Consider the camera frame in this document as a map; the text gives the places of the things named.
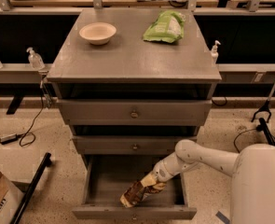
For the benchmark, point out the grey top drawer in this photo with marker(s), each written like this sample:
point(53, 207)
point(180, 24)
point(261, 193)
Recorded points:
point(133, 112)

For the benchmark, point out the black power adapter with cable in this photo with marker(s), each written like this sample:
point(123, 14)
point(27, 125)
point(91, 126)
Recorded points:
point(26, 138)

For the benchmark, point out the black pole on floor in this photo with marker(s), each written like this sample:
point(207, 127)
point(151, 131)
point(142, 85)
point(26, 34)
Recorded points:
point(46, 162)

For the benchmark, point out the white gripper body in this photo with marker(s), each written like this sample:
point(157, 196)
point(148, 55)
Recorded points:
point(160, 173)

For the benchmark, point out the open grey bottom drawer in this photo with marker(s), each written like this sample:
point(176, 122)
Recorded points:
point(109, 176)

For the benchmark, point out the cardboard box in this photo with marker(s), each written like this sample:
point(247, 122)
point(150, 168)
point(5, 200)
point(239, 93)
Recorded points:
point(10, 198)

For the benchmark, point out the clear pump sanitizer bottle left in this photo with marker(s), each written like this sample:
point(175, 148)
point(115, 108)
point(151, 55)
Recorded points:
point(35, 59)

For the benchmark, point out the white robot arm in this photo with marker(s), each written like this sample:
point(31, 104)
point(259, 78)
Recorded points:
point(252, 173)

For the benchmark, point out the white pump bottle right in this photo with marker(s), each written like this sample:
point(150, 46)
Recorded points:
point(214, 50)

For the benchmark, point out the grey shelf rail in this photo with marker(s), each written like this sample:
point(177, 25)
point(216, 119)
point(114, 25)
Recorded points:
point(21, 73)

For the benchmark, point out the brown chip bag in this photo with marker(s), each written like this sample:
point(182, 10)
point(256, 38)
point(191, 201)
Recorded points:
point(136, 193)

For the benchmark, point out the grabber tool stick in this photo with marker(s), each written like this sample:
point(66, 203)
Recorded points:
point(265, 106)

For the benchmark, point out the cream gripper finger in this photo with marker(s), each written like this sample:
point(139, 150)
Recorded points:
point(149, 180)

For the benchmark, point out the white paper bowl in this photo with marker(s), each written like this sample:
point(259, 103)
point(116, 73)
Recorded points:
point(98, 33)

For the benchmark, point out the black stand leg right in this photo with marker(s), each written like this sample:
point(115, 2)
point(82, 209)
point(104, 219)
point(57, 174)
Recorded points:
point(264, 128)

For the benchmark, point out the grey middle drawer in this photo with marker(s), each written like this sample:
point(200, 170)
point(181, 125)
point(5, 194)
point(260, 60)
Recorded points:
point(127, 145)

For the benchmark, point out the green chip bag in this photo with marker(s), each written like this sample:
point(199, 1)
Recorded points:
point(168, 27)

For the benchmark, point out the grey wooden drawer cabinet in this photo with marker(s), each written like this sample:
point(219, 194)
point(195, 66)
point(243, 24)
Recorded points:
point(128, 68)

